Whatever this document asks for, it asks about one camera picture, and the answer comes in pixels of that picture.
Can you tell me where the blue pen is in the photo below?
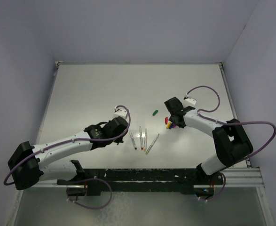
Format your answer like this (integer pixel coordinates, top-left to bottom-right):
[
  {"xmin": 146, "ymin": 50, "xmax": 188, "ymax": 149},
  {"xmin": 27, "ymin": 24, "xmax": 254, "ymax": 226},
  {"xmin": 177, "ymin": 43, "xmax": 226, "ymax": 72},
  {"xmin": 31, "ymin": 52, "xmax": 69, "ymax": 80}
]
[{"xmin": 129, "ymin": 129, "xmax": 137, "ymax": 150}]

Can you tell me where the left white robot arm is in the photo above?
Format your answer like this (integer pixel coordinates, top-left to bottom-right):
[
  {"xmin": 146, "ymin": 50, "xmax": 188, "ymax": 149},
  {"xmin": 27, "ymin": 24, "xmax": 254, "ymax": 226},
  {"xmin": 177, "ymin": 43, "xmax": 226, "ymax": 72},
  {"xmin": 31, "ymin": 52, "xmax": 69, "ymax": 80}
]
[{"xmin": 3, "ymin": 116, "xmax": 131, "ymax": 190}]

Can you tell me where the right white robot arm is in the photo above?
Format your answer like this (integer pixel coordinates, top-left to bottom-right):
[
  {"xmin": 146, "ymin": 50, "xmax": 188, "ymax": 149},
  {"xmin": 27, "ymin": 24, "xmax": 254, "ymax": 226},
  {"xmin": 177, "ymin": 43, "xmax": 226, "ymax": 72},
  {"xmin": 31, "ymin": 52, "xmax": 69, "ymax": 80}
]
[{"xmin": 164, "ymin": 97, "xmax": 253, "ymax": 184}]

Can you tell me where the red tipped pen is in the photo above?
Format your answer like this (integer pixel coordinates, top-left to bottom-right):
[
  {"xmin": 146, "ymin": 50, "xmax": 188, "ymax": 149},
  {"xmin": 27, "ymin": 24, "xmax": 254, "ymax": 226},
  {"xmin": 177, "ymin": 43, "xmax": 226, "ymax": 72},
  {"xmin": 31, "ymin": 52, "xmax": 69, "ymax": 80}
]
[{"xmin": 139, "ymin": 126, "xmax": 144, "ymax": 150}]

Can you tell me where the yellow tipped pen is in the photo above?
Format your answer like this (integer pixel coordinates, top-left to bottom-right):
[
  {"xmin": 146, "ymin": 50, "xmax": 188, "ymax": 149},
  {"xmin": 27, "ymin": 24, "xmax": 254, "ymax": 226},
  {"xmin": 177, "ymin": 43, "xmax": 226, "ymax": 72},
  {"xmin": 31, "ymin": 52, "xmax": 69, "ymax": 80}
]
[{"xmin": 143, "ymin": 128, "xmax": 148, "ymax": 153}]

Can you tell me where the green tipped pen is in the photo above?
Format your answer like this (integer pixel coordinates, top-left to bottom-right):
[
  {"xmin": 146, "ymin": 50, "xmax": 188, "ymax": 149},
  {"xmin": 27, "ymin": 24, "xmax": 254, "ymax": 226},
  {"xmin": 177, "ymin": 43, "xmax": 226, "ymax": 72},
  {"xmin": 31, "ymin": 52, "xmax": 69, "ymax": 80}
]
[{"xmin": 145, "ymin": 134, "xmax": 160, "ymax": 155}]

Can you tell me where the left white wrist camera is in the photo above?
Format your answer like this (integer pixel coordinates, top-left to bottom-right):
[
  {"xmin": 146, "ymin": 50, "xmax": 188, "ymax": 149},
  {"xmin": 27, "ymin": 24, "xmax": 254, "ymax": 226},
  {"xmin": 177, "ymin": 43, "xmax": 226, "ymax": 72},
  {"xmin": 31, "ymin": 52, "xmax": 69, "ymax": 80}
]
[{"xmin": 113, "ymin": 106, "xmax": 127, "ymax": 120}]

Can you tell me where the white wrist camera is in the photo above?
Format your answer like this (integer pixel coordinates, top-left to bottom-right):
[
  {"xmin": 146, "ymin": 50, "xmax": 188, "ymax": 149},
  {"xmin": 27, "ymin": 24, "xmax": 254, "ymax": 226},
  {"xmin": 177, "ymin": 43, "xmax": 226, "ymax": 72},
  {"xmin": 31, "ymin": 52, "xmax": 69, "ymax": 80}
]
[
  {"xmin": 113, "ymin": 106, "xmax": 127, "ymax": 120},
  {"xmin": 183, "ymin": 94, "xmax": 197, "ymax": 106}
]

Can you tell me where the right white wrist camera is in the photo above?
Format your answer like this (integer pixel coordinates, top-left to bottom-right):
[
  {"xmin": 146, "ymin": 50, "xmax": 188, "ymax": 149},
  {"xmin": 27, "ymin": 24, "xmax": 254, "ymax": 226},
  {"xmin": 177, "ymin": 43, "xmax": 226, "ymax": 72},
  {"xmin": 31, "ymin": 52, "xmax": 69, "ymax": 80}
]
[{"xmin": 183, "ymin": 94, "xmax": 197, "ymax": 106}]

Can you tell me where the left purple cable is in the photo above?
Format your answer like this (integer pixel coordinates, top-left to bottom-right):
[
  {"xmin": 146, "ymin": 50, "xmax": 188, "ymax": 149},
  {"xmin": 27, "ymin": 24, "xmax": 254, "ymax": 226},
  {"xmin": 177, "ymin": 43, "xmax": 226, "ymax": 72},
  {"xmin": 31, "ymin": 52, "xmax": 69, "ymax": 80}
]
[{"xmin": 3, "ymin": 105, "xmax": 131, "ymax": 186}]

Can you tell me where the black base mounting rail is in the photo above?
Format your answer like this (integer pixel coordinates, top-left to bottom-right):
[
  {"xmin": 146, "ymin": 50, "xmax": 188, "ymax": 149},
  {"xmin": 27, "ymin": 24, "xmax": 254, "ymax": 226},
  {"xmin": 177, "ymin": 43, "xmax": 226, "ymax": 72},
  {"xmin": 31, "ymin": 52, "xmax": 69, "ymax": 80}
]
[{"xmin": 57, "ymin": 160, "xmax": 224, "ymax": 196}]

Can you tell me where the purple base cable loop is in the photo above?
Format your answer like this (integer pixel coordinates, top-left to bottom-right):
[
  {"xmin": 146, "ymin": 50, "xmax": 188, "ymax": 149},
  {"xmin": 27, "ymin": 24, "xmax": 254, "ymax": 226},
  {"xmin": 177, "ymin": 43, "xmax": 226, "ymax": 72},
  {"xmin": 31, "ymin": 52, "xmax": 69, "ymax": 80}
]
[{"xmin": 66, "ymin": 176, "xmax": 113, "ymax": 210}]

